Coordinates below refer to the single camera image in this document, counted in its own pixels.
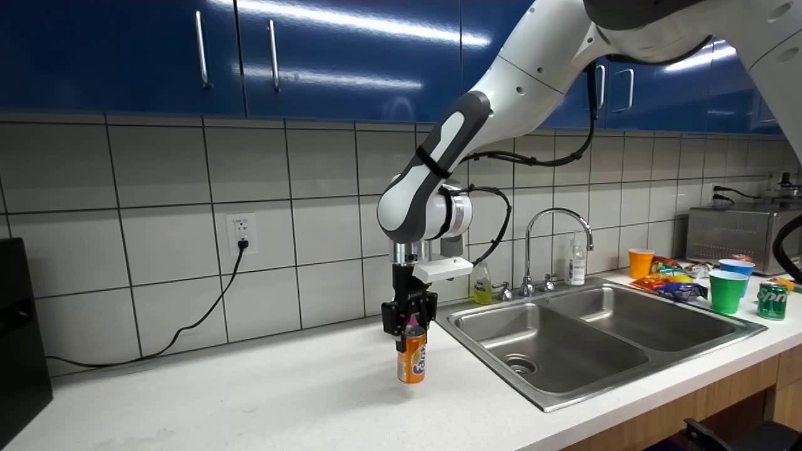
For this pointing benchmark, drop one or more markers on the blue snack bag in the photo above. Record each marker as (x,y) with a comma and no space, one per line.
(683,292)

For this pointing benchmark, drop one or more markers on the stainless steel countertop appliance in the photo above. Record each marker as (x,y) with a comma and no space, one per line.
(735,240)

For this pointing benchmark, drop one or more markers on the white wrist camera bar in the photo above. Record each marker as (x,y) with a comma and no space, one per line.
(446,270)

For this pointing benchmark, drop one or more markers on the wooden base cabinet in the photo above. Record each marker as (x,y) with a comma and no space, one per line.
(735,390)

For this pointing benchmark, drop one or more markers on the black coffee maker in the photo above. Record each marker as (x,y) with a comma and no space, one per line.
(21,352)

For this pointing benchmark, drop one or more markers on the green yellow snack bag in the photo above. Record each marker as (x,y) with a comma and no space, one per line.
(678,270)

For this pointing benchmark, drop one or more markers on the clear pump soap bottle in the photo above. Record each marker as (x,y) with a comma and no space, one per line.
(576,270)

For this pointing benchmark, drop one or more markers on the green drink box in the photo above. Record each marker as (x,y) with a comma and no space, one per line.
(772,302)

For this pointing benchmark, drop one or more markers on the red snack bag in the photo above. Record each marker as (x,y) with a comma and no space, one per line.
(647,281)

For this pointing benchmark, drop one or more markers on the white wall outlet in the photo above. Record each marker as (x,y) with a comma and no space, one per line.
(240,228)

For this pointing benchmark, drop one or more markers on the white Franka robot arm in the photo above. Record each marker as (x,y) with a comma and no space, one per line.
(535,65)

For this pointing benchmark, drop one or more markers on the chrome faucet knob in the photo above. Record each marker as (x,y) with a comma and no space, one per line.
(548,285)
(507,292)

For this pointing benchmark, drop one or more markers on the white wall soap dispenser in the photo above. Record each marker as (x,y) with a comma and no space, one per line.
(451,246)

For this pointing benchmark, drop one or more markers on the stainless steel double sink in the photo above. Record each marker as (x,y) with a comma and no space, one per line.
(584,352)

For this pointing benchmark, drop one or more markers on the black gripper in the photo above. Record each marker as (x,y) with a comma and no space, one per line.
(412,292)

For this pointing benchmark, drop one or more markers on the chrome gooseneck faucet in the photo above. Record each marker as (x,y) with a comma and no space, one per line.
(528,252)

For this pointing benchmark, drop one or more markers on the green plastic cup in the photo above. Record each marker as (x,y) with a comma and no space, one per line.
(728,295)

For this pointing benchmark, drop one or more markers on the orange soda can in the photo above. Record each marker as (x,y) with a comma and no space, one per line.
(412,365)

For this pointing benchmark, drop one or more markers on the orange plastic cup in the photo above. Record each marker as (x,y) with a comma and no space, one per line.
(640,263)

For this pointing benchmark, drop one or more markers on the blue plastic cup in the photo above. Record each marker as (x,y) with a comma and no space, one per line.
(740,266)

